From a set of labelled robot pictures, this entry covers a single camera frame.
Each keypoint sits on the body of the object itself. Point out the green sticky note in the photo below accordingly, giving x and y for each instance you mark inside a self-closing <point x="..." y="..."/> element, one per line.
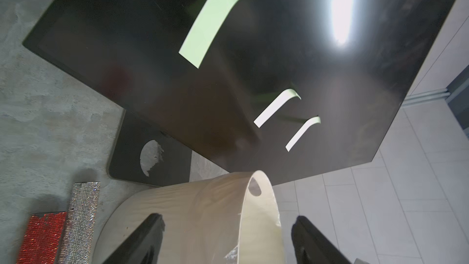
<point x="275" y="105"/>
<point x="204" y="29"/>
<point x="306" y="125"/>

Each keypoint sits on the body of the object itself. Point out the silver glitter tube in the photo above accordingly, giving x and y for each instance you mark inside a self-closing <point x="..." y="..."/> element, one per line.
<point x="78" y="232"/>

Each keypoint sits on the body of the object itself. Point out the black flat monitor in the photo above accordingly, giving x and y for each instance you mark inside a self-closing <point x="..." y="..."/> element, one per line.
<point x="351" y="61"/>

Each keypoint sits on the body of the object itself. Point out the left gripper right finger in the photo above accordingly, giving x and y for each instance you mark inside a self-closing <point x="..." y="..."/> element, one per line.
<point x="312" y="247"/>

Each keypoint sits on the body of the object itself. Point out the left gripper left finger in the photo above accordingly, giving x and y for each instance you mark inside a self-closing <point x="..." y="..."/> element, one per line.
<point x="143" y="245"/>

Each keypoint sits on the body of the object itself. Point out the red glitter tube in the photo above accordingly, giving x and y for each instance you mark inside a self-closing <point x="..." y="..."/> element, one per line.
<point x="42" y="238"/>

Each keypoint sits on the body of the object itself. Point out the cream waste bin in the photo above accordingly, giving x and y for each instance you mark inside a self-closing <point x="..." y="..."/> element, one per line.
<point x="230" y="219"/>

